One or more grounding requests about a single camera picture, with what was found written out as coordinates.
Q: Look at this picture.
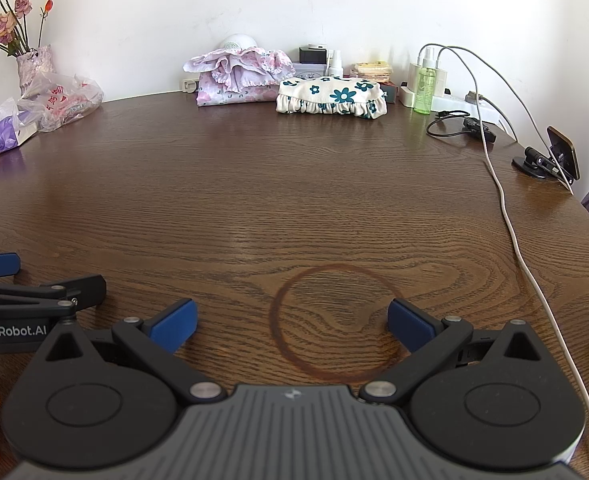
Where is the pink floral ruffled garment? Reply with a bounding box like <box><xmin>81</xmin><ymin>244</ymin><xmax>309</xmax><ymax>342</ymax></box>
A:
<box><xmin>183</xmin><ymin>47</ymin><xmax>296</xmax><ymax>106</ymax></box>

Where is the purple tissue pack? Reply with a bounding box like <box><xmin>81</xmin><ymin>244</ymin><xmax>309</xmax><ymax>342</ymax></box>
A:
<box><xmin>0</xmin><ymin>117</ymin><xmax>37</xmax><ymax>154</ymax></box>

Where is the clear printed plastic bag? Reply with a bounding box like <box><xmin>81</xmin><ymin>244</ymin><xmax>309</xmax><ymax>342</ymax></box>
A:
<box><xmin>0</xmin><ymin>73</ymin><xmax>104</xmax><ymax>132</ymax></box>

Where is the phone on black stand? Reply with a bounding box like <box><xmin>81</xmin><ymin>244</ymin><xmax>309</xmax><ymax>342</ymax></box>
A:
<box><xmin>511</xmin><ymin>126</ymin><xmax>580</xmax><ymax>184</ymax></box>

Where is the white socket adapter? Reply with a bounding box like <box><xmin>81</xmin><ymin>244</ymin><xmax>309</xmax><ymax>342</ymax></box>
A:
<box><xmin>180</xmin><ymin>76</ymin><xmax>199</xmax><ymax>93</ymax></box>

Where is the white power strip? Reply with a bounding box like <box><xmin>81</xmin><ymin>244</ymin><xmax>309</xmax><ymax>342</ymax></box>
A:
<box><xmin>398</xmin><ymin>86</ymin><xmax>517</xmax><ymax>139</ymax></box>

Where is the green spray bottle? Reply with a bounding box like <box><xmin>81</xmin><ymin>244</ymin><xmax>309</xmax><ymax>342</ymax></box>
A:
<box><xmin>414</xmin><ymin>47</ymin><xmax>437</xmax><ymax>115</ymax></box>

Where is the teal flower folded cloth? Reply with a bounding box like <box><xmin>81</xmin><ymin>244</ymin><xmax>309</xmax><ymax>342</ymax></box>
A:
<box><xmin>276</xmin><ymin>76</ymin><xmax>388</xmax><ymax>120</ymax></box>

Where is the stack of snack packets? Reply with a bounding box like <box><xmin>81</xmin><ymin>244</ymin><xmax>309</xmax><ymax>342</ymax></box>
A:
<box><xmin>351</xmin><ymin>61</ymin><xmax>392</xmax><ymax>82</ymax></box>

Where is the small white bottle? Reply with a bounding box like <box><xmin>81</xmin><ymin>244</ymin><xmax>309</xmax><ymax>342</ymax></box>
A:
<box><xmin>326</xmin><ymin>49</ymin><xmax>343</xmax><ymax>78</ymax></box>

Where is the small black box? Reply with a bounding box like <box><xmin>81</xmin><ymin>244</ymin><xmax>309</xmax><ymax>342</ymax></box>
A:
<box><xmin>299</xmin><ymin>44</ymin><xmax>327</xmax><ymax>65</ymax></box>

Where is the white charging cable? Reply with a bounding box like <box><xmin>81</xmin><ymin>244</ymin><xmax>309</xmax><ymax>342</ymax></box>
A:
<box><xmin>437</xmin><ymin>44</ymin><xmax>589</xmax><ymax>480</ymax></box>

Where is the black cable with adapter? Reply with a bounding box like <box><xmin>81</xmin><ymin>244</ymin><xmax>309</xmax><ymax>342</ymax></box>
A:
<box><xmin>426</xmin><ymin>109</ymin><xmax>498</xmax><ymax>144</ymax></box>

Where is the white wall charger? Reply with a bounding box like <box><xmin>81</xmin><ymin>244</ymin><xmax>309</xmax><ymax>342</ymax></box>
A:
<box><xmin>407</xmin><ymin>63</ymin><xmax>447</xmax><ymax>96</ymax></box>

